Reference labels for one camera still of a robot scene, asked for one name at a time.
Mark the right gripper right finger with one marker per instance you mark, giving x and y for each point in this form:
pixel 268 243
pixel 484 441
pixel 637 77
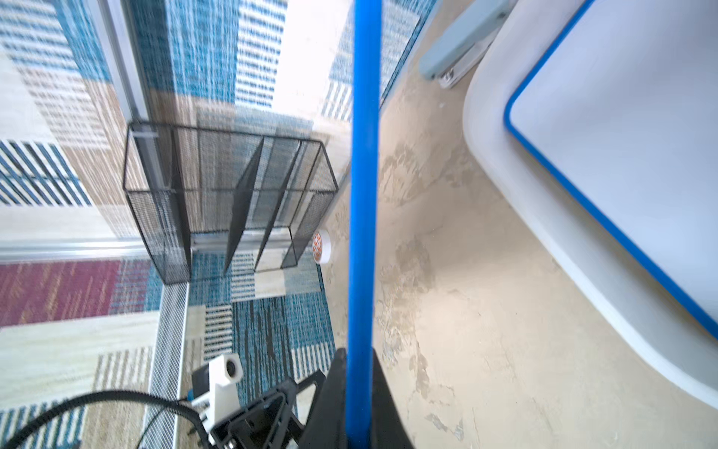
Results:
pixel 387 430

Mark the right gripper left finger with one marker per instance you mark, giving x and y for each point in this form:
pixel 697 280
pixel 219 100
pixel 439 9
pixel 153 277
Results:
pixel 325 427

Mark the black wire mesh shelf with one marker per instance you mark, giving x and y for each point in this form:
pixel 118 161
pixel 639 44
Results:
pixel 205 200

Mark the white wire mesh basket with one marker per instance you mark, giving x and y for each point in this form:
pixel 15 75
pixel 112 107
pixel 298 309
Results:
pixel 165 380

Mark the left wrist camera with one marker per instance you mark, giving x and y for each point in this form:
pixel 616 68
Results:
pixel 214 389

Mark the white plastic storage box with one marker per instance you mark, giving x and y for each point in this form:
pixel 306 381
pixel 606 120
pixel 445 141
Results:
pixel 639 308

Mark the tape roll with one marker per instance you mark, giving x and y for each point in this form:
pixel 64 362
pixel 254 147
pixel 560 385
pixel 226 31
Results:
pixel 321 247

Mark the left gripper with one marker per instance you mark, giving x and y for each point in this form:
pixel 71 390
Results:
pixel 274 419

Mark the blue-framed whiteboard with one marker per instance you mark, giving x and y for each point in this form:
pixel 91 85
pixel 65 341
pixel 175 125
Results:
pixel 363 220
pixel 621 110

